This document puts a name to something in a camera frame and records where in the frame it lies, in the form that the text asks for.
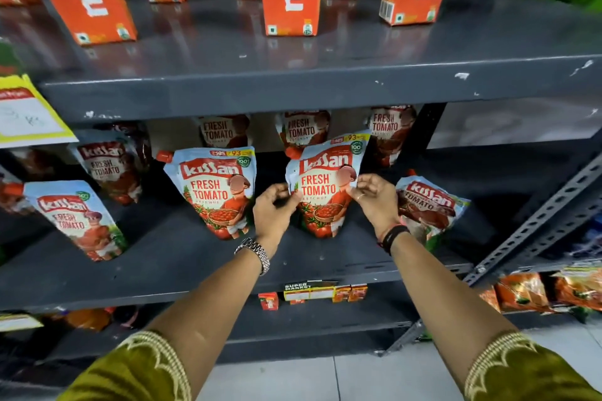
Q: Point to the dark grey metal shelf board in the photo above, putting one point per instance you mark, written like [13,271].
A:
[188,259]
[301,67]
[301,325]

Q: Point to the person's right forearm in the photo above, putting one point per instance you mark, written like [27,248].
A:
[447,302]

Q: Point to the person's right fingers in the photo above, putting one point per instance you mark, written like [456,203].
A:
[362,187]

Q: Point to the person's right hand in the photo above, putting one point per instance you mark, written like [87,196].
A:
[378,205]

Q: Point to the silver metal wristwatch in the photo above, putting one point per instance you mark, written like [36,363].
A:
[256,251]

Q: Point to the black metal shelf upright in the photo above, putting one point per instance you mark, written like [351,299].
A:
[421,133]

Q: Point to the small orange box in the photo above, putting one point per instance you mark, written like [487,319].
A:
[358,292]
[341,293]

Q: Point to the black wrist bangle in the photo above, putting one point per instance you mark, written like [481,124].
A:
[392,237]

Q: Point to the blue packets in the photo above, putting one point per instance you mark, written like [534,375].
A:
[588,238]

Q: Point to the yellow and white price tag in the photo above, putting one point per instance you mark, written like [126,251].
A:
[26,116]

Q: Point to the green embroidered left sleeve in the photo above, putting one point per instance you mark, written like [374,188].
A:
[136,372]

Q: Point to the blue tomato ketchup spout pouch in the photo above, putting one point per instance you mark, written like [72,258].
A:
[320,180]

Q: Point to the green embroidered sleeve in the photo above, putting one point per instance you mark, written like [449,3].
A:
[522,375]
[136,372]

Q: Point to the orange snack packet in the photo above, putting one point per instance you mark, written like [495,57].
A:
[578,288]
[522,291]

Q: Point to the grey perforated metal brace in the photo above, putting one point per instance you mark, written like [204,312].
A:
[541,222]

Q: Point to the small red box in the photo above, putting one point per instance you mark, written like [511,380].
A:
[268,301]

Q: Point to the person's left thumb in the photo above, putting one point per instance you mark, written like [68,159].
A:
[292,202]

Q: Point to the group of tomato ketchup pouches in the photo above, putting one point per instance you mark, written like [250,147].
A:
[216,184]

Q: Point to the white and yellow shelf label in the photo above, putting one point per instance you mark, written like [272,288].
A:
[308,291]

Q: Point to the green embroidered right sleeve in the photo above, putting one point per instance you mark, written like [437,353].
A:
[522,375]

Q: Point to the person's left hand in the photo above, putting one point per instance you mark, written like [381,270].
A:
[270,217]

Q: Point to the person's left forearm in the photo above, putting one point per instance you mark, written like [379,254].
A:
[216,306]

